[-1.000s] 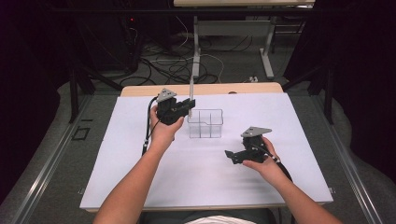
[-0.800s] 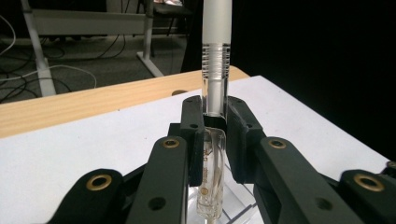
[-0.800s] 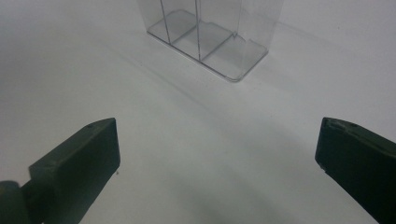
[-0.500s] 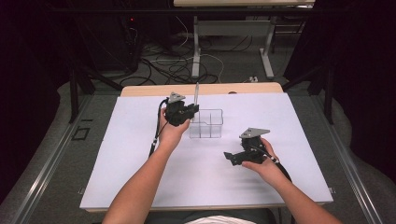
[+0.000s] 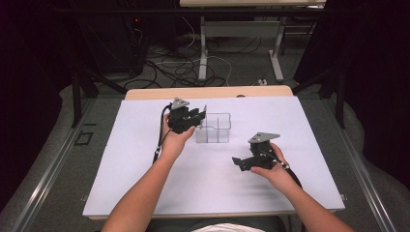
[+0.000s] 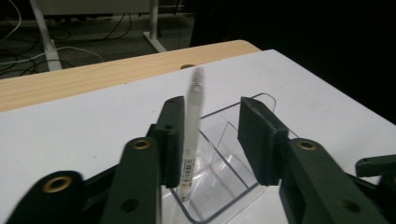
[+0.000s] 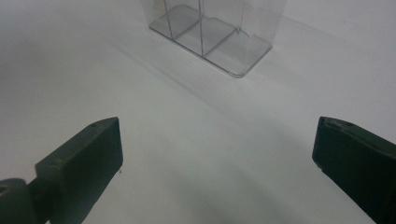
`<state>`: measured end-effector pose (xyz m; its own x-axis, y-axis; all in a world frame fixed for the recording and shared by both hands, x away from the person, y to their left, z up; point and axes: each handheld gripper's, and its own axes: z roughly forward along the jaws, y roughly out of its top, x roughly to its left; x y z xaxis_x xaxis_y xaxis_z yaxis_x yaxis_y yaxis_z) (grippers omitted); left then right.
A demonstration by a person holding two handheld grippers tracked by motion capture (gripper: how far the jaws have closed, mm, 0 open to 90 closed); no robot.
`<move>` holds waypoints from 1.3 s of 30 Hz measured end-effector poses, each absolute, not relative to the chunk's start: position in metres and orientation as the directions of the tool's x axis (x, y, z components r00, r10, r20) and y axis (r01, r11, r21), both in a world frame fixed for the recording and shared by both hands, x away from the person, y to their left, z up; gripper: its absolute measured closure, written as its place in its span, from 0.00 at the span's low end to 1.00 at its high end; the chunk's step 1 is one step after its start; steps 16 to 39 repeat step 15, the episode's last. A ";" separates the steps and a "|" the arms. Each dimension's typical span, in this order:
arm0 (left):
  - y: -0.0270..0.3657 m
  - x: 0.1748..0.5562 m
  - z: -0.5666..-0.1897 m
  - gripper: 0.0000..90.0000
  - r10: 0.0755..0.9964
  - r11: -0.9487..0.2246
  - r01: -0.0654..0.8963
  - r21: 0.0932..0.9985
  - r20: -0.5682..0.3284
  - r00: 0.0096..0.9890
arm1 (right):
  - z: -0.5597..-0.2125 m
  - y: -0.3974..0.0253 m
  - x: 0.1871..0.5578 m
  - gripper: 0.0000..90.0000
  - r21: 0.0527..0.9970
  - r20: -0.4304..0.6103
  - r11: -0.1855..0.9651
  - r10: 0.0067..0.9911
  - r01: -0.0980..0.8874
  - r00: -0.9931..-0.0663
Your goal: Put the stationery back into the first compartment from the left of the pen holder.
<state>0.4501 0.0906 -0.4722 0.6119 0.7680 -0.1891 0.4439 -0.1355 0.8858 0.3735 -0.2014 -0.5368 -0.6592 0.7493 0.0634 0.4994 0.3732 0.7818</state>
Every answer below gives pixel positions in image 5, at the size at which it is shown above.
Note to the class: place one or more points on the white power plug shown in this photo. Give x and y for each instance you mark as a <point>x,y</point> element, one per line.
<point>262,82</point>

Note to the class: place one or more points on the black metal stand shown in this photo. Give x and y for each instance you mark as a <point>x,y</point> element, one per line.
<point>76,96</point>
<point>340,96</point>

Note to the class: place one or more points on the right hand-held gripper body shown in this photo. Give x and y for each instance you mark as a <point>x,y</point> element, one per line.
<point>263,154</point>

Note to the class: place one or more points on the person's left hand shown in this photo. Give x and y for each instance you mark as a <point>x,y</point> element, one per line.
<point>174,143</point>

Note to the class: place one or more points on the white table cover sheet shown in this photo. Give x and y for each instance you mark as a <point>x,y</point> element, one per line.
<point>206,193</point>

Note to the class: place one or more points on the clear plastic organizer box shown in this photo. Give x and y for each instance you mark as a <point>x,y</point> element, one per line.
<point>214,129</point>

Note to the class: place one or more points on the wooden table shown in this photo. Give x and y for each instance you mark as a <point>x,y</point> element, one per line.
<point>154,93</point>

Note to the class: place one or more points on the person's right hand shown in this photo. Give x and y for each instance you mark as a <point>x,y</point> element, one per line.
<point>278,175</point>

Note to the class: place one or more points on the person's white shirt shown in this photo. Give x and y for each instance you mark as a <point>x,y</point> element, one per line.
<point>225,228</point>

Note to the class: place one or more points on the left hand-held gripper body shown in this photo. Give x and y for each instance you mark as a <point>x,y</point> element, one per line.
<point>180,121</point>

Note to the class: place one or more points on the white metal frame desk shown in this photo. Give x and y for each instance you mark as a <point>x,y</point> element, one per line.
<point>203,48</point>

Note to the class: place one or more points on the grey floor rail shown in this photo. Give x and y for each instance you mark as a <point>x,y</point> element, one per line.
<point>48,174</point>
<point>361,174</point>

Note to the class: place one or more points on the black computer tower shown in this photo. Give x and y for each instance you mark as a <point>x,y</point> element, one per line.
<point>125,42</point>

